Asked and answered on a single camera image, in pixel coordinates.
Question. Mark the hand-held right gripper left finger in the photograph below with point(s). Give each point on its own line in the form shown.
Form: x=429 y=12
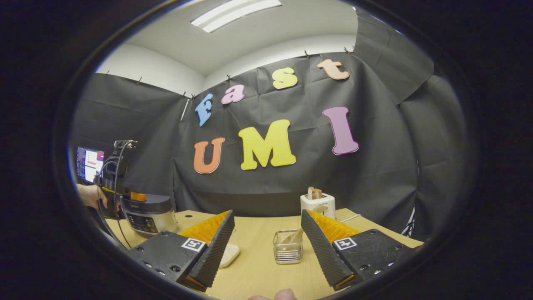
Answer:
x=212 y=254

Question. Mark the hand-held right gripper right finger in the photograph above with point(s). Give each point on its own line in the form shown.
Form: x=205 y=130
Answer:
x=320 y=250

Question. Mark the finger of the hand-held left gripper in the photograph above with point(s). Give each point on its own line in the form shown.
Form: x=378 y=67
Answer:
x=138 y=196

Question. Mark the black rice cooker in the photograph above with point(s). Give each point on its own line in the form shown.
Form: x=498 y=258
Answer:
x=150 y=212

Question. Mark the wooden spoon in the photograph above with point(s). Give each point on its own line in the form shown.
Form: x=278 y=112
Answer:
x=295 y=237

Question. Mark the clear plastic container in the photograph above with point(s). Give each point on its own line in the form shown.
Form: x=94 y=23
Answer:
x=229 y=255

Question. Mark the computer monitor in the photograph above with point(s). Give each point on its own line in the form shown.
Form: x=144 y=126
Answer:
x=89 y=164

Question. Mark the white toaster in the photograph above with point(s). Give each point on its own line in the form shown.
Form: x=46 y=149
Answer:
x=327 y=201

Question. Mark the brown toasted bread slice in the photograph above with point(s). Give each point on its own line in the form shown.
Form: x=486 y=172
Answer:
x=318 y=192

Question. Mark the pale bread slice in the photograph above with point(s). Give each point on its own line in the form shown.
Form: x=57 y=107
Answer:
x=310 y=193

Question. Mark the black backdrop cloth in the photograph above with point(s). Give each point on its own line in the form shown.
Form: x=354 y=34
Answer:
x=374 y=179

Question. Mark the ceiling light panel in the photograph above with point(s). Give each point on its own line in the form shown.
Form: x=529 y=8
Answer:
x=235 y=14

